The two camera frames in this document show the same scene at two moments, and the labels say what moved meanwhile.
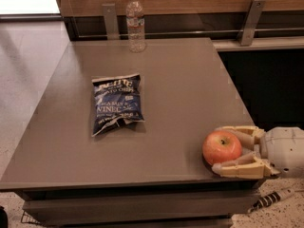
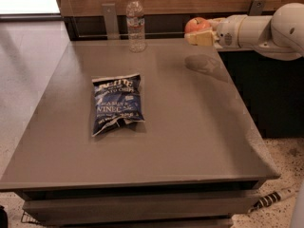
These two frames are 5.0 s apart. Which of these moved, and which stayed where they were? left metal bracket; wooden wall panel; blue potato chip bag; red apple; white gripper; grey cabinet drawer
Moved: red apple; white gripper
Stayed: blue potato chip bag; left metal bracket; wooden wall panel; grey cabinet drawer
